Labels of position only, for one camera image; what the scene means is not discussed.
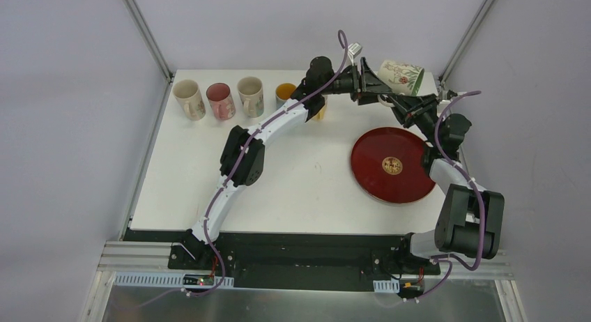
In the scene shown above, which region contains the yellow mug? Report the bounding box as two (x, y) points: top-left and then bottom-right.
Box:
(312, 95), (328, 121)

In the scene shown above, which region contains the blue mug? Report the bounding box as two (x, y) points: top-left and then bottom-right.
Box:
(275, 83), (297, 109)

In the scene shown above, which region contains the cream green mug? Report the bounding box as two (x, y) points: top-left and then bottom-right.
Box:
(237, 77), (264, 118)

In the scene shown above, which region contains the pink mug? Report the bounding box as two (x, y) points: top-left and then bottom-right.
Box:
(206, 82), (236, 121)

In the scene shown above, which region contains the cream floral mug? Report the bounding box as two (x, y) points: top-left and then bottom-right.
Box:
(172, 79), (206, 121)

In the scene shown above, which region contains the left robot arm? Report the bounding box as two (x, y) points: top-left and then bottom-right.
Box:
(178, 56), (398, 270)

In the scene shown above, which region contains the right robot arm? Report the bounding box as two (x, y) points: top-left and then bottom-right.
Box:
(378, 95), (505, 273)

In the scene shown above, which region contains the red round tray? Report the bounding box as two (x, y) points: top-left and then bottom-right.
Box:
(350, 127), (436, 204)

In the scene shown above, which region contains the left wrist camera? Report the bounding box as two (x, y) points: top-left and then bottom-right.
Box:
(347, 42), (362, 66)

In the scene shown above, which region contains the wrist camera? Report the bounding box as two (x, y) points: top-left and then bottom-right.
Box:
(438, 89), (458, 104)
(347, 42), (362, 66)

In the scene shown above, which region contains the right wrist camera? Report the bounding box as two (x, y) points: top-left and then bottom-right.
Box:
(438, 89), (458, 104)

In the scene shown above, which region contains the right aluminium frame post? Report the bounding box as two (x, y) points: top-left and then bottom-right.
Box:
(438, 0), (497, 86)

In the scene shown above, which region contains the aluminium frame post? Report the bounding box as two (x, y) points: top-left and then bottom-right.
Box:
(438, 0), (497, 86)
(122, 0), (174, 83)

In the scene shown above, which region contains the right white cable duct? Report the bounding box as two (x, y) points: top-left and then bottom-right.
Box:
(373, 278), (400, 293)

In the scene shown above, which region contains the white cable duct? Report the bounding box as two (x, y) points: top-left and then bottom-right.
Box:
(373, 278), (400, 293)
(114, 272), (234, 290)

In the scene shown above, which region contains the left aluminium frame post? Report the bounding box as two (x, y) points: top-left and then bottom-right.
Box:
(122, 0), (174, 83)

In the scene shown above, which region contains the left white cable duct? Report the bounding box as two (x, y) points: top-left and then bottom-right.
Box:
(114, 272), (234, 290)

